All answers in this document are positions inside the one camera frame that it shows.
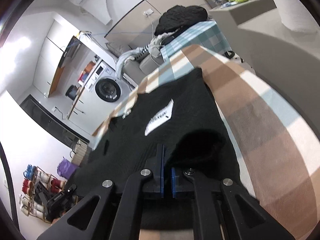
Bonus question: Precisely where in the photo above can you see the white paper towel roll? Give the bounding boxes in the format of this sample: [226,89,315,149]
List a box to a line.
[264,0,317,32]

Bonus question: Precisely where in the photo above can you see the beige low cabinet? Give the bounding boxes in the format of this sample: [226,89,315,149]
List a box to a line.
[237,5,320,105]

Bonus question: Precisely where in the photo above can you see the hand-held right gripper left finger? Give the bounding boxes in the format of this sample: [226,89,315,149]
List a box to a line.
[37,144,166,240]

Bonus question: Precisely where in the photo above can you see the teal checkered cloth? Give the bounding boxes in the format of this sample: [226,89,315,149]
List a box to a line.
[160,20,230,63]

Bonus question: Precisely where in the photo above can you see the black device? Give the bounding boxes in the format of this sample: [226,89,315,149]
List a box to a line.
[45,184,78,220]

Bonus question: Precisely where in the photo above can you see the brown blue checkered tablecloth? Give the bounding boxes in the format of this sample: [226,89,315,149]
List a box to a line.
[91,44,320,230]

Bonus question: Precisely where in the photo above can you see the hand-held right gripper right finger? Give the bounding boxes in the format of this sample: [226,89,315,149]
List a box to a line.
[171,167,295,240]

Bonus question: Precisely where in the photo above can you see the beige side table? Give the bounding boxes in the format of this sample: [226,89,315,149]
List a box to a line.
[209,0,278,27]

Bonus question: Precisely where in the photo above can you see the white wall cabinet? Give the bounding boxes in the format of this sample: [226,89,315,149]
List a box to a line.
[34,20,75,98]

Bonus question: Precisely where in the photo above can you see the black cooking pot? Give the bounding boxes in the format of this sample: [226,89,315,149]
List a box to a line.
[65,85,78,99]

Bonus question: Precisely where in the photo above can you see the black sweater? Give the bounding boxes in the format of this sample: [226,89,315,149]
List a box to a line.
[72,67,248,230]

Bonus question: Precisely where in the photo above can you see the purple bag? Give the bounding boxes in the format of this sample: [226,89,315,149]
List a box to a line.
[57,157,78,179]

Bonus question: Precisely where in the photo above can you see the white washing machine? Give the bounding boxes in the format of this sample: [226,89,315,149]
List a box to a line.
[85,59,135,103]

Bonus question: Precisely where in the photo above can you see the shoe rack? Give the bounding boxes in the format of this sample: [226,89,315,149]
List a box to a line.
[19,165,73,223]

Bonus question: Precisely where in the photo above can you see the white crumpled clothes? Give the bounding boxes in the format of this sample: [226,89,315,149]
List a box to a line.
[147,34,168,53]

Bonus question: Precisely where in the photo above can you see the black padded jacket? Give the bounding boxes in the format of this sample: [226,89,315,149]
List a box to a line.
[154,5,208,36]

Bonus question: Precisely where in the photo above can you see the light grey blanket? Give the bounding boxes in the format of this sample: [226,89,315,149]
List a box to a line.
[115,49,140,79]

